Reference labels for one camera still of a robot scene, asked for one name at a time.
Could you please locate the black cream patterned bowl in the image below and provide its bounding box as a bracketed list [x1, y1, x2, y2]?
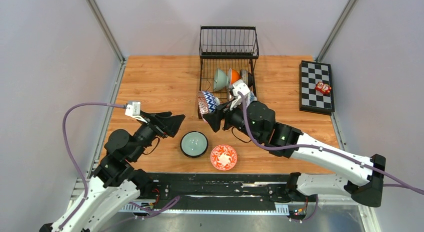
[239, 69, 254, 88]

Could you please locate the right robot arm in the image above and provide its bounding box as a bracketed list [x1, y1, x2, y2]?
[203, 101, 386, 208]

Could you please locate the red floral small bowl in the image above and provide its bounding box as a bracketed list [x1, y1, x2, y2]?
[210, 144, 238, 171]

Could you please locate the red patterned bowl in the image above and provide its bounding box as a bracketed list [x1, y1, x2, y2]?
[197, 91, 221, 115]

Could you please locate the white orange bowl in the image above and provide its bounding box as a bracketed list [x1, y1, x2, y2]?
[227, 68, 241, 85]

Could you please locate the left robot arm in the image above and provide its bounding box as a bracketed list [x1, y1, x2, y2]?
[40, 107, 185, 232]

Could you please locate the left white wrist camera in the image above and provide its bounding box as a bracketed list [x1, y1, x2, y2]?
[125, 101, 147, 123]

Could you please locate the black celadon bowl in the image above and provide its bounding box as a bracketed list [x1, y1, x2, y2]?
[180, 131, 209, 158]

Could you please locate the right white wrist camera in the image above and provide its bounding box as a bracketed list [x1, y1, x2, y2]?
[228, 79, 251, 111]

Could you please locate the small red toy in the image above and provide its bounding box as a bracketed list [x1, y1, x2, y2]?
[315, 81, 332, 95]

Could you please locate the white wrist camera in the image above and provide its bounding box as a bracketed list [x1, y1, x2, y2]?
[228, 79, 251, 111]
[125, 101, 147, 123]

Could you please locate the pale green bowl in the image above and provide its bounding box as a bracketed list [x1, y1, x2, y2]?
[213, 68, 229, 92]

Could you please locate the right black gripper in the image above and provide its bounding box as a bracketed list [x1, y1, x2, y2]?
[202, 96, 262, 144]

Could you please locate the black wire dish rack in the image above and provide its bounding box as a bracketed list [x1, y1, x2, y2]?
[199, 25, 259, 104]

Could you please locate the blue floral bowl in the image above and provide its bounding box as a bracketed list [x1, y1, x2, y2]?
[247, 91, 257, 105]

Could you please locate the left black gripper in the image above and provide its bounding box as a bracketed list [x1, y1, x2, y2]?
[130, 110, 185, 161]

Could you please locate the black white checkerboard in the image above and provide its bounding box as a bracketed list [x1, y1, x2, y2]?
[299, 60, 335, 115]

